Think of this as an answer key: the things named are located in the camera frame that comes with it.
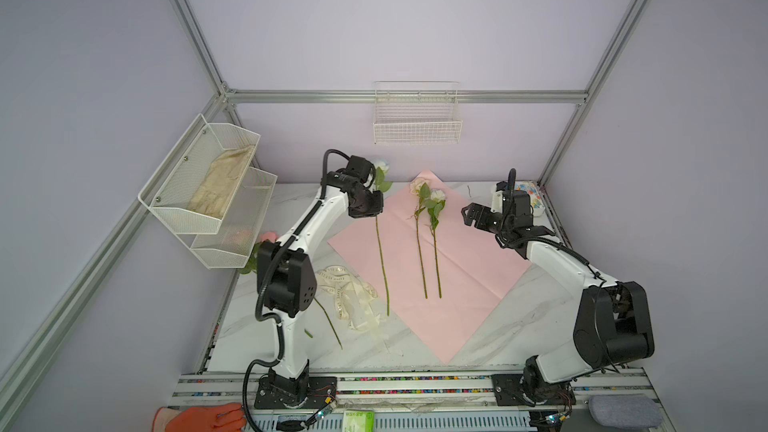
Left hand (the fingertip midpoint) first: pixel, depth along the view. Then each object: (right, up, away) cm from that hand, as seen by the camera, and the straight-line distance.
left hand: (384, 211), depth 90 cm
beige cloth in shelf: (-44, +7, -12) cm, 46 cm away
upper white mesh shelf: (-50, +6, -14) cm, 52 cm away
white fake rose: (-1, +9, +3) cm, 10 cm away
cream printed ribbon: (-9, -27, 0) cm, 28 cm away
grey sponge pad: (+57, -47, -22) cm, 77 cm away
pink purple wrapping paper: (+16, -17, +8) cm, 25 cm away
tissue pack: (+55, +4, +17) cm, 58 cm away
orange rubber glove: (-37, -49, -20) cm, 65 cm away
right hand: (+27, 0, -1) cm, 27 cm away
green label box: (-5, -49, -23) cm, 54 cm away
